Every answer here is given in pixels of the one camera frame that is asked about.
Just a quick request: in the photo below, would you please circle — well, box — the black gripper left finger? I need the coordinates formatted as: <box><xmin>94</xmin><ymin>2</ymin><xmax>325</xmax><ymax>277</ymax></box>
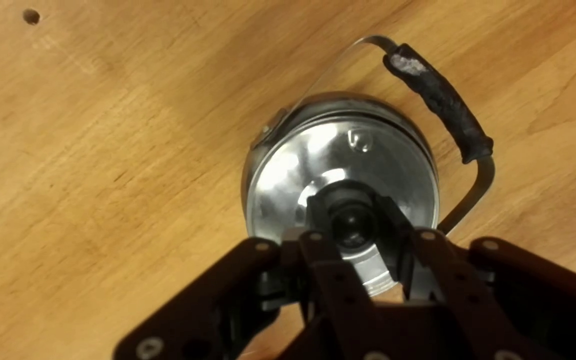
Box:
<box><xmin>112</xmin><ymin>189</ymin><xmax>375</xmax><ymax>360</ymax></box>

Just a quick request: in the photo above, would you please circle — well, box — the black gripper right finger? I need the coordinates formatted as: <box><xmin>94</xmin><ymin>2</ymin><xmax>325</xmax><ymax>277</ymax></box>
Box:
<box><xmin>378</xmin><ymin>197</ymin><xmax>576</xmax><ymax>360</ymax></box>

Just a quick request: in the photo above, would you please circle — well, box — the steel teapot lid black knob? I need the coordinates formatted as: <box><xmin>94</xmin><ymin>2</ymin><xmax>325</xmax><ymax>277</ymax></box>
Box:
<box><xmin>244</xmin><ymin>107</ymin><xmax>441</xmax><ymax>297</ymax></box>

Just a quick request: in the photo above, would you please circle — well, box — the steel teapot with black handle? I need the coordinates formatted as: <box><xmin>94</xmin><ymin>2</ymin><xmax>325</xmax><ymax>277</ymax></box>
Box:
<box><xmin>238</xmin><ymin>33</ymin><xmax>499</xmax><ymax>301</ymax></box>

